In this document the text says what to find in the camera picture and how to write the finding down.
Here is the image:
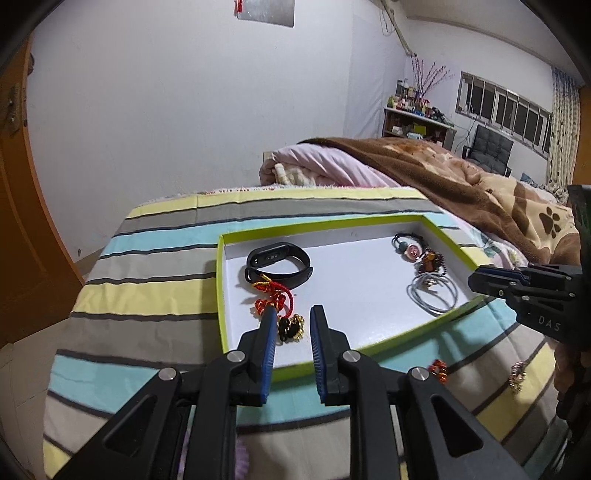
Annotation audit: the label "purple spiral hair tie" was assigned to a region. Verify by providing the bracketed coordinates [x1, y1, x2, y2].
[235, 438, 250, 480]

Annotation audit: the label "white floral quilt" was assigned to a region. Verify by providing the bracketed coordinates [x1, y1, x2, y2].
[464, 225, 525, 271]

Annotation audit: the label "metal door latch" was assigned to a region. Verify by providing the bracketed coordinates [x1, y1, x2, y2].
[6, 84, 25, 136]

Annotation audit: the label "silver wall sheet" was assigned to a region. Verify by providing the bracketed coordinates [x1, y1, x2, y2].
[235, 0, 297, 29]

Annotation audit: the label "shelf with bottles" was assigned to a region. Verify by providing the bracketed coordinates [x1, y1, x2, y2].
[382, 78, 458, 149]

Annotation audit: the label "black smart band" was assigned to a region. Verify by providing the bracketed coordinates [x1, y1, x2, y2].
[244, 242, 314, 289]

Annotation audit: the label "black and gold beaded bracelet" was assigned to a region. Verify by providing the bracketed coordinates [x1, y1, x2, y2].
[276, 314, 306, 345]

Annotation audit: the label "dark beaded brooch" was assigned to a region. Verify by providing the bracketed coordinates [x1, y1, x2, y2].
[417, 248, 449, 276]

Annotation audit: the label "person's right hand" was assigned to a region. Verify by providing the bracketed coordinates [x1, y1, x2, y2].
[553, 342, 581, 398]

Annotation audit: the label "pink pillow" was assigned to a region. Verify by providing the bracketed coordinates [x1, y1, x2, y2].
[257, 143, 402, 188]

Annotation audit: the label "red knot tassel ornament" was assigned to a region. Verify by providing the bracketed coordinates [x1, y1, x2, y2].
[251, 274, 297, 320]

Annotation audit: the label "black hair tie pink charm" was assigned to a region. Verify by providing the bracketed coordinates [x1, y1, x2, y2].
[392, 232, 426, 260]

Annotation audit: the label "window with metal bars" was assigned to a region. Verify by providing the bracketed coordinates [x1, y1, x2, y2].
[456, 71, 553, 161]

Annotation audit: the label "grey elastic hair ties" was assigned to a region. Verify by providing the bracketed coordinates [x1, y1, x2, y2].
[406, 272, 459, 317]

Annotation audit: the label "striped bed sheet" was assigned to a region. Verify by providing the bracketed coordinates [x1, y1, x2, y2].
[42, 185, 573, 480]

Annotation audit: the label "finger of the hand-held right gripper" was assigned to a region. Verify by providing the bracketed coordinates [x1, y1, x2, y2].
[478, 265, 529, 284]
[468, 272, 515, 302]

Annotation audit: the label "air conditioner pipe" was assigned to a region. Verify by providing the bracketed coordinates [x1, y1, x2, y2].
[381, 0, 419, 58]

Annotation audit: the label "black chair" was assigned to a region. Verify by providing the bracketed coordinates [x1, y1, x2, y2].
[461, 124, 515, 177]

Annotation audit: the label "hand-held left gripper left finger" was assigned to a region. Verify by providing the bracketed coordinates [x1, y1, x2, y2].
[53, 305, 280, 480]

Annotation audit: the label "decorative flower branches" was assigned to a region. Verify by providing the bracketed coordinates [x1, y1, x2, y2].
[410, 56, 452, 100]

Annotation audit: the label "green shallow cardboard box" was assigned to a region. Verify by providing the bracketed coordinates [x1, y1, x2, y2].
[215, 213, 491, 384]

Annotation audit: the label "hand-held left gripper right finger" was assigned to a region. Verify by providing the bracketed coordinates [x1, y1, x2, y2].
[309, 304, 532, 480]

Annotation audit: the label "wooden door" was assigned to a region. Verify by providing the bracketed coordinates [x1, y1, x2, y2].
[0, 37, 86, 349]

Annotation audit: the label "brown paw print blanket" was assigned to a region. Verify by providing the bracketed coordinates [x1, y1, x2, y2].
[295, 136, 583, 266]

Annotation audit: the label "patterned curtain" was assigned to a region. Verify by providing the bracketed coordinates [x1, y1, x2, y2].
[546, 66, 581, 200]

